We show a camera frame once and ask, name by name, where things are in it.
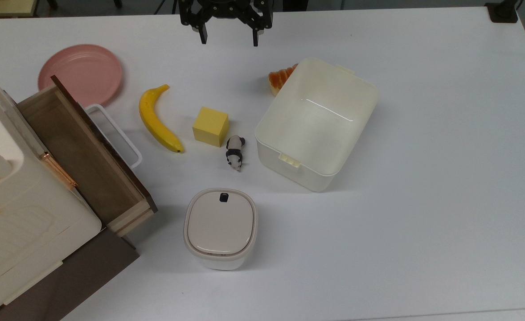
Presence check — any black white panda figure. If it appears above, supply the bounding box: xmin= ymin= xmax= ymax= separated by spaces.
xmin=225 ymin=135 xmax=246 ymax=173

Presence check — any cream storage box with handles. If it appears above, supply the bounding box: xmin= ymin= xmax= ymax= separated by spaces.
xmin=0 ymin=65 xmax=103 ymax=309

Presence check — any beige lidded canister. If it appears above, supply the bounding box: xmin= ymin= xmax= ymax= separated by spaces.
xmin=183 ymin=188 xmax=259 ymax=271

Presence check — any wooden drawer with white handle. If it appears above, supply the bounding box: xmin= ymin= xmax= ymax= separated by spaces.
xmin=16 ymin=75 xmax=159 ymax=238

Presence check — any white plastic open box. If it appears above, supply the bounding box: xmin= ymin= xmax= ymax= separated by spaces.
xmin=254 ymin=57 xmax=380 ymax=193

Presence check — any yellow cube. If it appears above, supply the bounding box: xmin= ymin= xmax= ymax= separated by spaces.
xmin=193 ymin=107 xmax=230 ymax=148

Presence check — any dark wooden drawer cabinet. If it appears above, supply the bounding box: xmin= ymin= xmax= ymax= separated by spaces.
xmin=0 ymin=226 xmax=141 ymax=321

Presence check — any pink plate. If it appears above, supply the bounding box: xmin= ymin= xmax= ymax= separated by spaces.
xmin=38 ymin=44 xmax=124 ymax=108

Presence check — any light wooden side table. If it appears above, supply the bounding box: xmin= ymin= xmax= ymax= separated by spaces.
xmin=0 ymin=0 xmax=40 ymax=18

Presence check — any orange bread roll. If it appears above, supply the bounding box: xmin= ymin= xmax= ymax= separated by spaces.
xmin=268 ymin=63 xmax=299 ymax=97

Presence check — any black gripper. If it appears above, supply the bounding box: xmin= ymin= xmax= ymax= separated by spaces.
xmin=179 ymin=0 xmax=273 ymax=47

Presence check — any black clamp base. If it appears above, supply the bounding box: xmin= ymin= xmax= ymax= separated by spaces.
xmin=485 ymin=0 xmax=520 ymax=23

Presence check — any yellow banana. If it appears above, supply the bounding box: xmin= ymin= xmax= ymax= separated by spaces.
xmin=139 ymin=84 xmax=185 ymax=154

